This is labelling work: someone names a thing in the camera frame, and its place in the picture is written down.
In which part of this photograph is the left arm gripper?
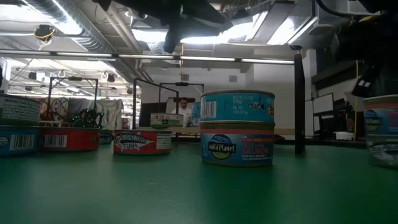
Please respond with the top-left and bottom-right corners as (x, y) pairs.
(123, 0), (226, 55)

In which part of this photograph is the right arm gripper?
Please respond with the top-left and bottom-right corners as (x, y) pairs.
(335, 12), (398, 98)

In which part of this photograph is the Wild Planet salmon can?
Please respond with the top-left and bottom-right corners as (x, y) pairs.
(363, 95), (398, 137)
(200, 121), (275, 168)

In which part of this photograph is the red albacore tuna can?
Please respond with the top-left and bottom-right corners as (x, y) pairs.
(39, 126), (101, 152)
(113, 129), (172, 156)

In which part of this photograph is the blue label seafood can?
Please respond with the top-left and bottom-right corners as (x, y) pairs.
(99, 129), (114, 146)
(0, 125), (40, 157)

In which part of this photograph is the bright ceiling light panel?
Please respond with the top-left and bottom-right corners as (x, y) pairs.
(130, 28), (224, 45)

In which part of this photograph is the ceiling tube light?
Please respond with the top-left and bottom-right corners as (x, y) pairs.
(118, 54), (175, 60)
(180, 56), (236, 62)
(0, 49), (51, 55)
(55, 52), (113, 58)
(241, 58), (295, 65)

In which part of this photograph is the white board panel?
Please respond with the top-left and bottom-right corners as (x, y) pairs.
(312, 92), (335, 114)

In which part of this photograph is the small white box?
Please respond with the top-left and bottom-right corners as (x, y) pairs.
(332, 131), (355, 141)

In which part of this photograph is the slanted ceiling light panel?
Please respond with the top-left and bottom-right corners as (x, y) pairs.
(223, 1), (318, 46)

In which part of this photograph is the person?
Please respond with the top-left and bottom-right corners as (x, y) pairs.
(170, 97), (193, 127)

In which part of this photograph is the black monitor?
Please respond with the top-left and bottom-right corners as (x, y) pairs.
(138, 101), (168, 128)

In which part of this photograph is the grey hanging cloth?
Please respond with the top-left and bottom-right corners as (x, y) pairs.
(95, 98), (124, 130)

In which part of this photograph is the colourful hanging cloth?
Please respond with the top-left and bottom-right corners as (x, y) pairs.
(39, 96), (70, 123)

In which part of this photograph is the green table mat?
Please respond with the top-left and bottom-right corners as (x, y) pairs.
(0, 141), (398, 224)

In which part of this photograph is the yellow hanging cord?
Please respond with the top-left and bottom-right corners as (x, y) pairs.
(353, 60), (359, 142)

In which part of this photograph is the black background camera frame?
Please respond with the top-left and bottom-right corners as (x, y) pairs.
(158, 82), (205, 105)
(46, 75), (100, 128)

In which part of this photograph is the long silver corrugated duct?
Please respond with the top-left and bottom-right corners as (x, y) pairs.
(24, 0), (153, 82)

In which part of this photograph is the wooden shelf black metal frame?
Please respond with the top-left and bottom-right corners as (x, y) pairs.
(132, 45), (306, 156)

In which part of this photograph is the black yellow ceiling cord reel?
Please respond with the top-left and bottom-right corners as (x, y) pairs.
(33, 24), (56, 42)

